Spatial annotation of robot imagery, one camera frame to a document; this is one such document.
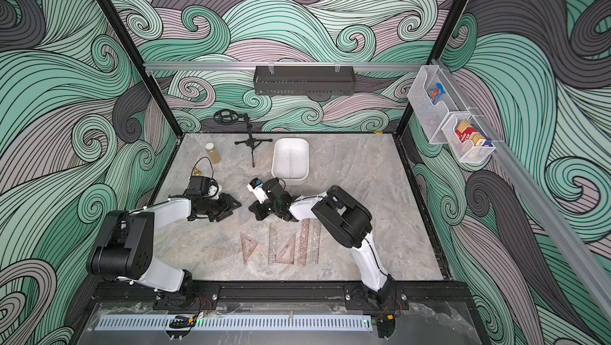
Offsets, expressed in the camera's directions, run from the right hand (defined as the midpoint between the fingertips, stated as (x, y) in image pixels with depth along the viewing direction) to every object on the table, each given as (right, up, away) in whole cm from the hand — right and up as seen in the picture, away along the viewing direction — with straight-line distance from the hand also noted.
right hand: (252, 206), depth 93 cm
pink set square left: (0, -12, -9) cm, 15 cm away
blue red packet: (+68, +43, -9) cm, 81 cm away
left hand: (-6, +1, -1) cm, 6 cm away
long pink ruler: (+20, -13, -10) cm, 26 cm away
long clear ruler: (+25, -10, -7) cm, 27 cm away
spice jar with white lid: (-20, +22, +11) cm, 32 cm away
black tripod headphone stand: (-11, +36, +2) cm, 38 cm away
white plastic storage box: (+15, +18, +18) cm, 29 cm away
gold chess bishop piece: (-27, +13, +11) cm, 32 cm away
